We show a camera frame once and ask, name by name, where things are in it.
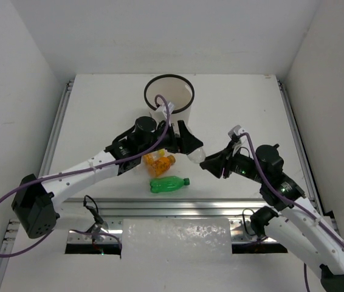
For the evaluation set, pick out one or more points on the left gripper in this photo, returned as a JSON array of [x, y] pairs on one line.
[[178, 139]]

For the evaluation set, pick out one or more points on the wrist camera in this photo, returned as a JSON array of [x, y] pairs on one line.
[[237, 138], [164, 111]]

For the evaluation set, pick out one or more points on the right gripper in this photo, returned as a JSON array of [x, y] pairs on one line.
[[215, 162]]

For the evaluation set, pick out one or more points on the clear bottle yellow cap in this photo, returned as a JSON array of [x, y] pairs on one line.
[[150, 158]]

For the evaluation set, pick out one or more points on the aluminium side rail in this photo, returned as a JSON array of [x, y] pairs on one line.
[[56, 128], [305, 165]]

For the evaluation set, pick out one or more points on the clear bottle blue label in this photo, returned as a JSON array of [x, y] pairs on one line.
[[197, 156]]

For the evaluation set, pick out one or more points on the left aluminium side rail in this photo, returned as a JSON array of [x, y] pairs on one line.
[[56, 128]]

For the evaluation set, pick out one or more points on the white bin with black rim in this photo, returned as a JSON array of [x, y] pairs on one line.
[[175, 89]]

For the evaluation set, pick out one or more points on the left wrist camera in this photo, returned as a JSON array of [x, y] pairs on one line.
[[164, 111]]

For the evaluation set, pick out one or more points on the green plastic bottle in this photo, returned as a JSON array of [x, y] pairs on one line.
[[168, 184]]

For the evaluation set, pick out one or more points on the aluminium front rail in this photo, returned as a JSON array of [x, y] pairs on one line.
[[176, 208]]

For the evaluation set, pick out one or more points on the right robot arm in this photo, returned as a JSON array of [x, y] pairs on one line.
[[288, 217]]

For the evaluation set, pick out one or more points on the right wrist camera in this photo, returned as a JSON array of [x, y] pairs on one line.
[[237, 138]]

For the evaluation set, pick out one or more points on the right aluminium side rail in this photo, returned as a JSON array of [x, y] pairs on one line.
[[305, 165]]

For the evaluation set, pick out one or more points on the orange juice bottle middle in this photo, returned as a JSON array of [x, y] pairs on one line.
[[161, 165]]

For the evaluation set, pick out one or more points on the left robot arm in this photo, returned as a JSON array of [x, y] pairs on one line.
[[37, 200]]

